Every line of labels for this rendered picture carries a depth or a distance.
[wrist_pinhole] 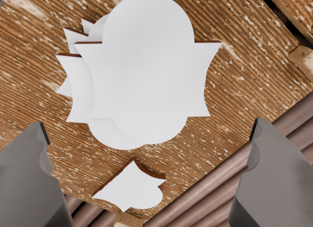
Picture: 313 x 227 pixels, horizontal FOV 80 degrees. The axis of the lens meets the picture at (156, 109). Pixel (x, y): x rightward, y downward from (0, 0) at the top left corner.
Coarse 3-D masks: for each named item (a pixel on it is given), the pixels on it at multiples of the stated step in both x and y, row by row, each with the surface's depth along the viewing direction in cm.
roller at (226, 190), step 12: (312, 120) 31; (300, 132) 32; (312, 132) 31; (300, 144) 32; (228, 180) 38; (216, 192) 39; (228, 192) 38; (204, 204) 41; (216, 204) 40; (180, 216) 44; (192, 216) 42
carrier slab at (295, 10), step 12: (276, 0) 20; (288, 0) 20; (300, 0) 20; (312, 0) 20; (288, 12) 20; (300, 12) 20; (312, 12) 20; (300, 24) 21; (312, 24) 21; (312, 36) 21
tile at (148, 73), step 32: (128, 0) 13; (160, 0) 13; (128, 32) 14; (160, 32) 14; (192, 32) 14; (96, 64) 15; (128, 64) 15; (160, 64) 16; (192, 64) 16; (96, 96) 17; (128, 96) 17; (160, 96) 17; (192, 96) 17; (128, 128) 19; (160, 128) 19
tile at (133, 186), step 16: (112, 176) 32; (128, 176) 31; (144, 176) 31; (160, 176) 32; (96, 192) 33; (112, 192) 32; (128, 192) 33; (144, 192) 33; (160, 192) 33; (144, 208) 35
